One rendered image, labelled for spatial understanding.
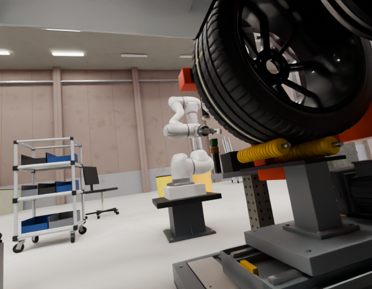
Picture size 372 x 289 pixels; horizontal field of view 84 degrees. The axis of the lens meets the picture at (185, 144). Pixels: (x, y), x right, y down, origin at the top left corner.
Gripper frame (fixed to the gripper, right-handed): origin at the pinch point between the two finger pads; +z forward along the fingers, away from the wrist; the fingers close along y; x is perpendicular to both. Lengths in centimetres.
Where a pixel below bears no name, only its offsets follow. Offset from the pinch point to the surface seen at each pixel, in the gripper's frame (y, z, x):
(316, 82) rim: 26, 42, -21
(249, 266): -27, 62, 37
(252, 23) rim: 1, 30, -48
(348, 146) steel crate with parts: 509, -225, 64
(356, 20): -14, 80, -24
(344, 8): -16, 79, -26
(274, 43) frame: 17, 26, -42
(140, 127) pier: 102, -934, -3
